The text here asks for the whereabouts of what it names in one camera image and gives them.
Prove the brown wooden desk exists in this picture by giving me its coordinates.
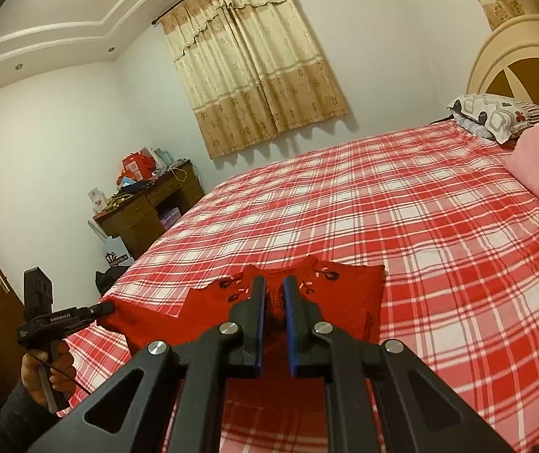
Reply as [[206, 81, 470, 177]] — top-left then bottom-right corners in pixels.
[[92, 160, 205, 260]]

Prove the green bundle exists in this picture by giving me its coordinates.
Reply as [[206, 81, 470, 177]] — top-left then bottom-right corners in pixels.
[[102, 193, 131, 213]]

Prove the black bag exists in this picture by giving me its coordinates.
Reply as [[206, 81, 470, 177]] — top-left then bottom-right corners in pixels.
[[94, 267, 131, 296]]

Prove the red embroidered knit sweater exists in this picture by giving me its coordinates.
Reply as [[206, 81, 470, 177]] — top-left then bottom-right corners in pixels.
[[97, 255, 386, 373]]

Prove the person's left forearm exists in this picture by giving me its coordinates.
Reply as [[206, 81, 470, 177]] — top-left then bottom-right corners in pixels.
[[0, 380, 62, 453]]

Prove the red plaid bed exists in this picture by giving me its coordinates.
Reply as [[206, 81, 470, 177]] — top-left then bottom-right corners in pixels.
[[57, 120, 539, 453]]

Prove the grey patterned pillow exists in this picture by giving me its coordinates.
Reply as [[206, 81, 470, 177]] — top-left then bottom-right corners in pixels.
[[448, 93, 539, 145]]

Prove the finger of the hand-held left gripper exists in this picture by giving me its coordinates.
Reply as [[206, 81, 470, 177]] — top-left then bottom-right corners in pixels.
[[80, 303, 115, 327]]

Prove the white printed paper bag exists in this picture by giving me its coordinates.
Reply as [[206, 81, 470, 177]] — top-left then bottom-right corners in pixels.
[[102, 240, 134, 270]]

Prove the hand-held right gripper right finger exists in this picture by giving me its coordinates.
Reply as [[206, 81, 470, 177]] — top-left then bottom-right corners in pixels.
[[283, 276, 511, 453]]

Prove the pale blue gift bag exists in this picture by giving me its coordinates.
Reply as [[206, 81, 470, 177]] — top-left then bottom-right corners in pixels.
[[152, 147, 173, 171]]

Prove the red gift box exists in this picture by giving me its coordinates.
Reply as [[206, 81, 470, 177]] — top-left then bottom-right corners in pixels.
[[120, 152, 154, 180]]

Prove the cream wooden headboard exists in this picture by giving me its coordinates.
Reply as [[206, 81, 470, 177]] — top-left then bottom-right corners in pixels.
[[468, 14, 539, 114]]

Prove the person's left hand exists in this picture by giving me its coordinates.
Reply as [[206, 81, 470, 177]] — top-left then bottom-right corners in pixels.
[[21, 341, 77, 409]]

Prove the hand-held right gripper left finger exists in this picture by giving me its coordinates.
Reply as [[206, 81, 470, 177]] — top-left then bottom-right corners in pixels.
[[28, 276, 267, 453]]

